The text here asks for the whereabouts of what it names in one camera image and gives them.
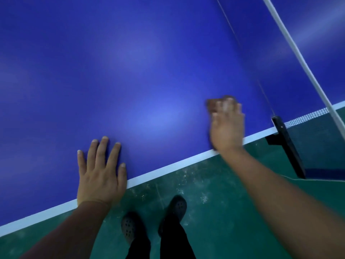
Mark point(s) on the person's black right clog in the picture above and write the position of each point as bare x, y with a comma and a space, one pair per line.
176, 210

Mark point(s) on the person's left thumb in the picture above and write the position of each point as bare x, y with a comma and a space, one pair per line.
123, 176

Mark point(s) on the person's black left trouser leg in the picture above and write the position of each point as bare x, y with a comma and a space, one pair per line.
138, 249

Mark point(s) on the brown cleaning cloth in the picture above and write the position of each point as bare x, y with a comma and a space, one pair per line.
213, 103

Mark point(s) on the person's left hand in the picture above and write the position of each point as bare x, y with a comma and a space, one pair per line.
99, 183

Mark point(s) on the person's left forearm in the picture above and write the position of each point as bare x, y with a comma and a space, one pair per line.
72, 231

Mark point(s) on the person's left little finger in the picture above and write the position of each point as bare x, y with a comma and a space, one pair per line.
81, 163

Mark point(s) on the table tennis net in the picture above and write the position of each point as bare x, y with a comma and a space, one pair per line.
304, 64

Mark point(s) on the person's right fingers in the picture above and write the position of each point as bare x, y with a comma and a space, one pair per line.
228, 110

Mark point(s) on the person's black clog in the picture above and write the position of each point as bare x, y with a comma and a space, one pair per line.
176, 210
130, 226

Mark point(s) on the person's left middle finger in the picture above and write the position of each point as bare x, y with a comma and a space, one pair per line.
102, 151

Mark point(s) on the person's right forearm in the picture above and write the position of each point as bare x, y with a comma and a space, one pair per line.
283, 210

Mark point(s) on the person's black trouser leg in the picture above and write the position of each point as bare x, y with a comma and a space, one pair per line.
138, 249
175, 242

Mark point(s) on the person's black left clog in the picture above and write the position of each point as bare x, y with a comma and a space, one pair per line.
130, 226

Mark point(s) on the person's black right trouser leg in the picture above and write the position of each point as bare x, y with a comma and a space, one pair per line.
175, 242

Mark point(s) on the person's right hand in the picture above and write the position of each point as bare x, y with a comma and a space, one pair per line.
227, 132

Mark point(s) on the black net post clamp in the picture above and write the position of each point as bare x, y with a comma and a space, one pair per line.
287, 144

